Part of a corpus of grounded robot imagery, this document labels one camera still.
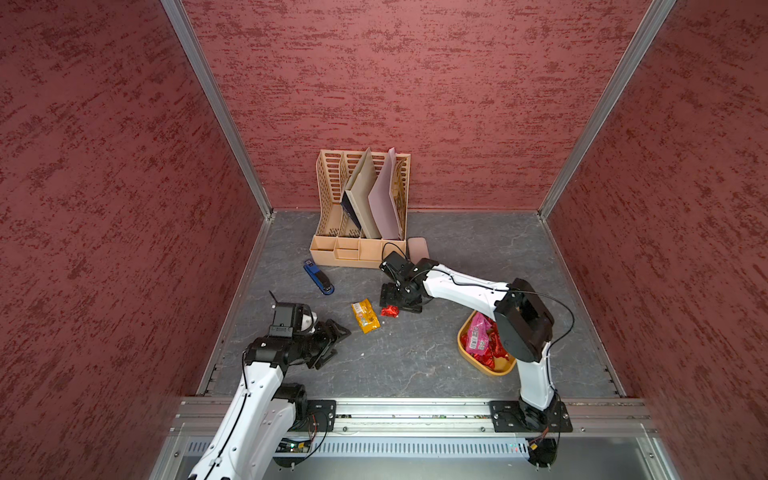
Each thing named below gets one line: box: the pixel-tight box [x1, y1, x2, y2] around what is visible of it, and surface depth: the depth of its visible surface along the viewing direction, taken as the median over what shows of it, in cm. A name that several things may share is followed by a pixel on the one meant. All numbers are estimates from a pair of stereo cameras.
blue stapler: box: [303, 259, 335, 295], surface depth 100 cm
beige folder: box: [345, 147, 381, 239], surface depth 93 cm
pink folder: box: [368, 147, 405, 240], surface depth 95 cm
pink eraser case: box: [407, 236, 430, 265], surface depth 112 cm
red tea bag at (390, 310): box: [380, 305, 400, 318], surface depth 92 cm
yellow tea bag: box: [351, 298, 381, 334], surface depth 91 cm
